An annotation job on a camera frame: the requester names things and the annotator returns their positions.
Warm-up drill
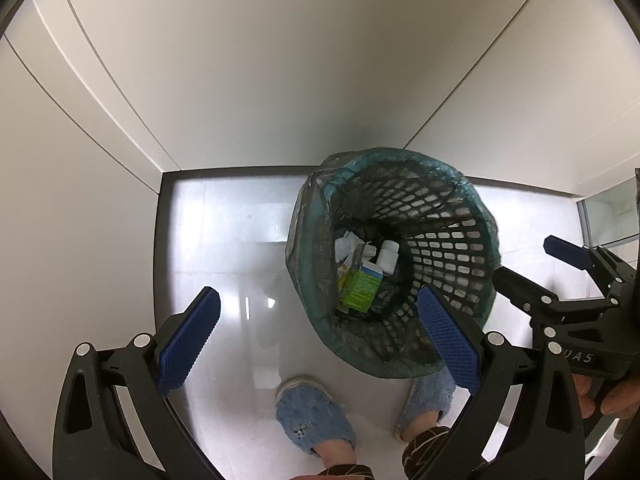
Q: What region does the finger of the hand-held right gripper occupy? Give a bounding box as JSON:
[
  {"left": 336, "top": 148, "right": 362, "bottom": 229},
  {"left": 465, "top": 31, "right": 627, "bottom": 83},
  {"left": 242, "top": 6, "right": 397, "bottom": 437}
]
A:
[
  {"left": 544, "top": 233, "right": 639, "bottom": 302},
  {"left": 492, "top": 265, "right": 562, "bottom": 317}
]

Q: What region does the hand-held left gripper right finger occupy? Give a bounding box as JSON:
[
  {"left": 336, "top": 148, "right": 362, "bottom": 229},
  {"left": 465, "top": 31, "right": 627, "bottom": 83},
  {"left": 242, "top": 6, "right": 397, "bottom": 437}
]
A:
[{"left": 416, "top": 284, "right": 586, "bottom": 480}]

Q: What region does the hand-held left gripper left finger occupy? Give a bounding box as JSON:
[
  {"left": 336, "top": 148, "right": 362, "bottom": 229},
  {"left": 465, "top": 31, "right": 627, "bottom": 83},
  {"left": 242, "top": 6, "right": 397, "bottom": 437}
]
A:
[{"left": 52, "top": 286, "right": 223, "bottom": 480}]

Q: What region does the dark plastic mesh trash bin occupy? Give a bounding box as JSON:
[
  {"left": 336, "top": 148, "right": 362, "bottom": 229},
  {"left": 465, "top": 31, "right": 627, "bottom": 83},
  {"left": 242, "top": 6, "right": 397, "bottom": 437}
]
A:
[{"left": 285, "top": 147, "right": 502, "bottom": 380}]

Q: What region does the green and white carton box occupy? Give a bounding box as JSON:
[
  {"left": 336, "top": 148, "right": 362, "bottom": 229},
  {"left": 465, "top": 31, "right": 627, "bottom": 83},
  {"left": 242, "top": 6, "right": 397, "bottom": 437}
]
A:
[{"left": 339, "top": 260, "right": 386, "bottom": 314}]

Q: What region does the white pill bottle green label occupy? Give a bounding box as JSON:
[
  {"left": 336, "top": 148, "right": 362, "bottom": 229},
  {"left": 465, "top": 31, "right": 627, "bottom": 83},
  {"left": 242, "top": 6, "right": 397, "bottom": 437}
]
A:
[{"left": 376, "top": 240, "right": 401, "bottom": 277}]

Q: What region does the white tissue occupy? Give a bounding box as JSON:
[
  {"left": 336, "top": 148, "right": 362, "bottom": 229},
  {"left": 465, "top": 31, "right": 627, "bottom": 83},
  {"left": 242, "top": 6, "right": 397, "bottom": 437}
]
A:
[{"left": 334, "top": 231, "right": 372, "bottom": 267}]

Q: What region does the person's right hand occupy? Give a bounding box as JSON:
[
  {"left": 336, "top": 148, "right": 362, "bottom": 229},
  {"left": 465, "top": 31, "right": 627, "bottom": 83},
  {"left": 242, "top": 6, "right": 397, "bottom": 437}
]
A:
[{"left": 572, "top": 374, "right": 640, "bottom": 421}]

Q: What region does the glass door panel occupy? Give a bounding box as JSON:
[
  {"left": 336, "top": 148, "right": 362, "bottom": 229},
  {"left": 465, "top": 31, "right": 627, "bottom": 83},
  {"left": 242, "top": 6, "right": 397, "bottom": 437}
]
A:
[{"left": 577, "top": 180, "right": 640, "bottom": 261}]

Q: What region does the blue fuzzy slipper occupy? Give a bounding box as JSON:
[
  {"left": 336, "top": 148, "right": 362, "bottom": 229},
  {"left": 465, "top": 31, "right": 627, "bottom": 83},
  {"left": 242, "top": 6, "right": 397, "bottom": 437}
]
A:
[
  {"left": 397, "top": 367, "right": 458, "bottom": 443},
  {"left": 275, "top": 376, "right": 357, "bottom": 456}
]

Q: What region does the teal plastic bin liner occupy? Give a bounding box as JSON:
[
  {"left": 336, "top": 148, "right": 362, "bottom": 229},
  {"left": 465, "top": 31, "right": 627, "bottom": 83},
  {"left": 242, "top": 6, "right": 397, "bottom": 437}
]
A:
[{"left": 285, "top": 147, "right": 502, "bottom": 380}]

